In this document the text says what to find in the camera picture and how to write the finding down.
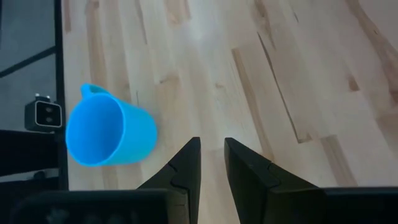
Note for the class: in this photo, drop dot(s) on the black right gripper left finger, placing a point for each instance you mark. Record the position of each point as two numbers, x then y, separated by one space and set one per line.
183 174

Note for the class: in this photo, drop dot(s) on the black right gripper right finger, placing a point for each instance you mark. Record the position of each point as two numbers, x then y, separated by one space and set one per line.
255 186

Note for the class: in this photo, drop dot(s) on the light blue plastic mug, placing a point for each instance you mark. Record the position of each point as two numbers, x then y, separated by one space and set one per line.
105 130

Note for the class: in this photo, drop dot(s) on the small black camera box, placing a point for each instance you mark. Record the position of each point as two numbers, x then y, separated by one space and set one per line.
44 114

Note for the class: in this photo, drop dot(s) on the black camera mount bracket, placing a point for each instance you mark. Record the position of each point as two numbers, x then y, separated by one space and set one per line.
28 152

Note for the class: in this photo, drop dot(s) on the black table edge frame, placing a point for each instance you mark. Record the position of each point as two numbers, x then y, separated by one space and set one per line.
60 62

